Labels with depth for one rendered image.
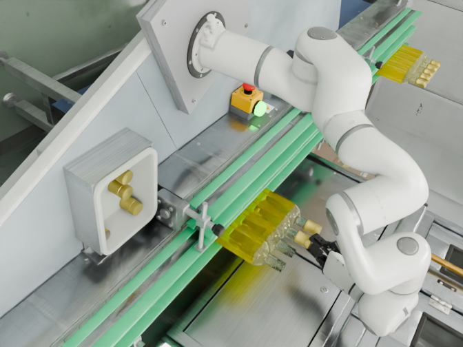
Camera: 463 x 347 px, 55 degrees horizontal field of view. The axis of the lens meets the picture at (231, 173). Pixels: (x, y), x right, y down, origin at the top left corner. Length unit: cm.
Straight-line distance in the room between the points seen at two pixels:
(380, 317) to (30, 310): 72
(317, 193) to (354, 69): 87
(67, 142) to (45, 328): 38
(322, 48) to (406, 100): 665
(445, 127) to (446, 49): 121
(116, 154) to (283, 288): 63
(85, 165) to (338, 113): 49
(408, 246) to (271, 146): 59
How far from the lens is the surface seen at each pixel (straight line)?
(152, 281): 108
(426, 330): 145
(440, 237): 170
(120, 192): 100
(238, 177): 119
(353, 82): 82
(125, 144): 95
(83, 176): 89
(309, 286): 133
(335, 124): 84
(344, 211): 78
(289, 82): 95
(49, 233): 101
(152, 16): 89
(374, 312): 101
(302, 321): 127
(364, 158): 80
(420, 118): 756
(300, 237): 124
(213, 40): 101
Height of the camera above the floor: 132
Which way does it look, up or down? 20 degrees down
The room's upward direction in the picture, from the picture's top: 119 degrees clockwise
